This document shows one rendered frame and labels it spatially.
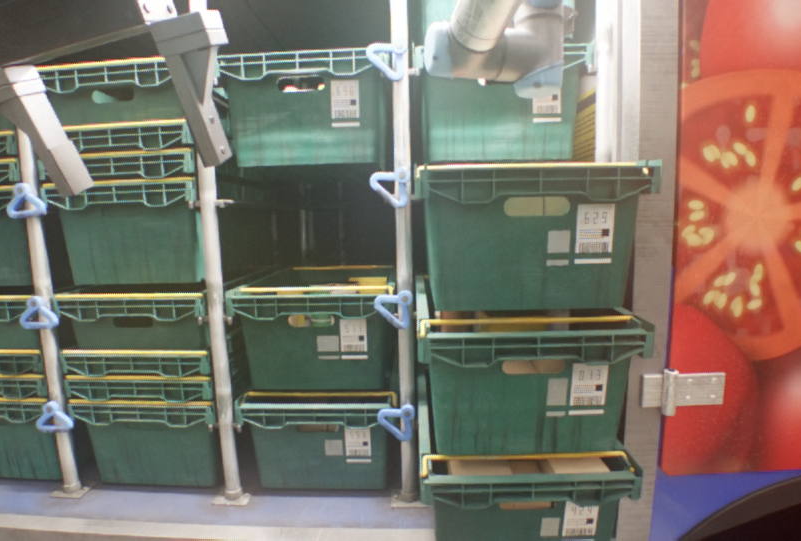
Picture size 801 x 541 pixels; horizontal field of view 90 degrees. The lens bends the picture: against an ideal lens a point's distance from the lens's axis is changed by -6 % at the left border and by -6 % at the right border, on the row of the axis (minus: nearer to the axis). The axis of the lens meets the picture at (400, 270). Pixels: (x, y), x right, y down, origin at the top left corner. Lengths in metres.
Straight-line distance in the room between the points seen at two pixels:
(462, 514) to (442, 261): 0.48
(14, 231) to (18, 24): 1.04
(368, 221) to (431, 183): 2.20
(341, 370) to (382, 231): 1.91
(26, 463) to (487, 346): 1.31
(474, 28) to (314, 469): 1.03
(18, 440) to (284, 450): 0.75
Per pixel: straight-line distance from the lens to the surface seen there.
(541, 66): 0.73
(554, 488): 0.88
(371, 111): 1.02
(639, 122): 0.95
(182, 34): 0.35
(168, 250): 1.16
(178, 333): 1.18
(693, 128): 0.99
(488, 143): 1.03
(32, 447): 1.56
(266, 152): 1.06
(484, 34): 0.64
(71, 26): 0.38
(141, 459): 1.38
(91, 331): 1.31
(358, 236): 2.91
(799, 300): 1.14
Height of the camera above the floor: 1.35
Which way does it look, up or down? 7 degrees down
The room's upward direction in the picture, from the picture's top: 1 degrees counter-clockwise
